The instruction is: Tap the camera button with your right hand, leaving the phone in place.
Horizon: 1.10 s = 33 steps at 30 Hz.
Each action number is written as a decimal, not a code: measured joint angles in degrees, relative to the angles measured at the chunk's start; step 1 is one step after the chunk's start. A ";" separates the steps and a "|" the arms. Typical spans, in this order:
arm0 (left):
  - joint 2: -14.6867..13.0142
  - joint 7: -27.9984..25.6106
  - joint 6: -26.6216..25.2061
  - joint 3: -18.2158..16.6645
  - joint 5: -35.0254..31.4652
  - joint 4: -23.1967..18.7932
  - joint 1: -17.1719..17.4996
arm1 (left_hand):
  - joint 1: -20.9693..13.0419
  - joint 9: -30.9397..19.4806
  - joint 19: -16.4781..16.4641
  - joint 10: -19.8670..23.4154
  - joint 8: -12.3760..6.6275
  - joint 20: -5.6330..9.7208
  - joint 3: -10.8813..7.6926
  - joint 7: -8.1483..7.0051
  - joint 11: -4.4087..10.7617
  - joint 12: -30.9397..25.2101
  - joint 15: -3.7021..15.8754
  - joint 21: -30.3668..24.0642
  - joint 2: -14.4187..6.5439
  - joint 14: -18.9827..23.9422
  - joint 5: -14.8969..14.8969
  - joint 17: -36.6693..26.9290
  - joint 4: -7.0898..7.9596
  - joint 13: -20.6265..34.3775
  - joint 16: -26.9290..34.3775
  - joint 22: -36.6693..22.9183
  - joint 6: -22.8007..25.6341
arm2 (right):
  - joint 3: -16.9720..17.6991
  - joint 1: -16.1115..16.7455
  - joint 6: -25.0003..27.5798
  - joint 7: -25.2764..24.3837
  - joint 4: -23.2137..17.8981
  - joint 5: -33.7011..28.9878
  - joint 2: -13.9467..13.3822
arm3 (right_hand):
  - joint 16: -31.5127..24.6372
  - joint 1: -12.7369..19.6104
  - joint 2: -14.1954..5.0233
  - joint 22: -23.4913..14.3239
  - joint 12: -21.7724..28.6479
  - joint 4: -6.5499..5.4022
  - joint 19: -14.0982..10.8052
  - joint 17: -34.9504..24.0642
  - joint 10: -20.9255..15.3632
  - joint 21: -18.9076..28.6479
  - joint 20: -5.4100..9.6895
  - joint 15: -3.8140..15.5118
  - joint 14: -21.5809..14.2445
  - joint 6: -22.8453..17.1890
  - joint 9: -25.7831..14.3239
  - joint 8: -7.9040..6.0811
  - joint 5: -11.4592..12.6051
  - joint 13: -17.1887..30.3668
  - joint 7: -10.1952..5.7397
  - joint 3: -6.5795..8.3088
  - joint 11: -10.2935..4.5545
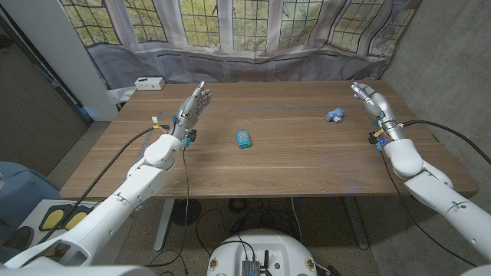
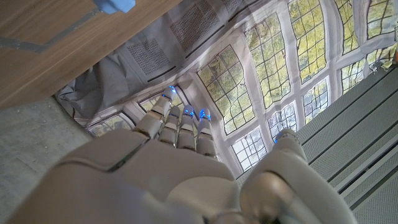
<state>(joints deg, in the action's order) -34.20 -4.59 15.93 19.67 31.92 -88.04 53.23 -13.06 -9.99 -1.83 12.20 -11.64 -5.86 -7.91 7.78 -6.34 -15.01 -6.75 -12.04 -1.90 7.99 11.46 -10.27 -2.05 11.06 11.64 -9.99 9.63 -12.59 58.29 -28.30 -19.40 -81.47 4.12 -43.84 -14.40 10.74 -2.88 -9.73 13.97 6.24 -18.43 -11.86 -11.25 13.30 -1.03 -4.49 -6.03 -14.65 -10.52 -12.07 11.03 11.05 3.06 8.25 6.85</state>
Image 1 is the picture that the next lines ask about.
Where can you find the blue upholstered chair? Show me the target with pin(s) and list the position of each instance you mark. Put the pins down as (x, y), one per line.
(23, 188)

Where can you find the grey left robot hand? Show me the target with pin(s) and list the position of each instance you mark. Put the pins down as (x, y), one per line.
(192, 109)

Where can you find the printed window backdrop cloth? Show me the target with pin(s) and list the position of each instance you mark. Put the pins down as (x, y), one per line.
(245, 57)

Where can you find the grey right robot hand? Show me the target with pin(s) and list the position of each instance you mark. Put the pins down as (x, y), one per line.
(377, 105)

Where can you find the white left shoulder cover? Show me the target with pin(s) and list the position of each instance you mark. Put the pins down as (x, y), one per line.
(76, 271)

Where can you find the blue toy camera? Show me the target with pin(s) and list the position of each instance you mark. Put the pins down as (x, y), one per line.
(333, 114)

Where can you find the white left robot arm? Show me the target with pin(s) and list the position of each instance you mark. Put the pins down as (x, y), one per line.
(122, 199)

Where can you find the black pedal with yellow pads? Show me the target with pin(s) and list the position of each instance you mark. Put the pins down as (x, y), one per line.
(53, 219)

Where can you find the white right shoulder cover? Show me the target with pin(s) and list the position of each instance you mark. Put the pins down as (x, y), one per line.
(479, 271)

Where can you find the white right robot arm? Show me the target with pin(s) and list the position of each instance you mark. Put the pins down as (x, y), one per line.
(441, 191)

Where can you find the black round floor disc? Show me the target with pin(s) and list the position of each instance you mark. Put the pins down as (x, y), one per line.
(193, 212)

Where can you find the white table leg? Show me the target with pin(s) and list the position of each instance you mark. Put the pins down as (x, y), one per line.
(164, 224)

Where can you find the teal toy phone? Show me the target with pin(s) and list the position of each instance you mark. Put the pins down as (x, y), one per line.
(243, 139)

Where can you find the grey electronics box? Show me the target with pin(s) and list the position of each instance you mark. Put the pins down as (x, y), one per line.
(250, 268)

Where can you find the grey table leg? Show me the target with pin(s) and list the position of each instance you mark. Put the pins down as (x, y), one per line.
(356, 224)

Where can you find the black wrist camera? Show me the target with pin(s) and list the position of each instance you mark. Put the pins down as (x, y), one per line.
(191, 135)
(373, 138)

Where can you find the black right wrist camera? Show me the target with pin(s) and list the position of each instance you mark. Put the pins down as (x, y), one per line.
(373, 138)

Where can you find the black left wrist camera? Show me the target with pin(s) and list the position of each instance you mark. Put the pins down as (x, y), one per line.
(191, 135)

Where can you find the white floor board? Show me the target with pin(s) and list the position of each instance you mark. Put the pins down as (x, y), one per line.
(32, 214)

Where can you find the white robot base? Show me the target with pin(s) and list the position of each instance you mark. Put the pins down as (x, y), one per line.
(276, 249)

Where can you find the white partition panel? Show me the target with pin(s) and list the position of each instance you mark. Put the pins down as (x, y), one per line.
(65, 57)

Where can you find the black antenna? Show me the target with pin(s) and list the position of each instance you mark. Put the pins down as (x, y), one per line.
(266, 258)

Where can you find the white power socket box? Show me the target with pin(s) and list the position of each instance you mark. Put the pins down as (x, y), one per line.
(149, 83)

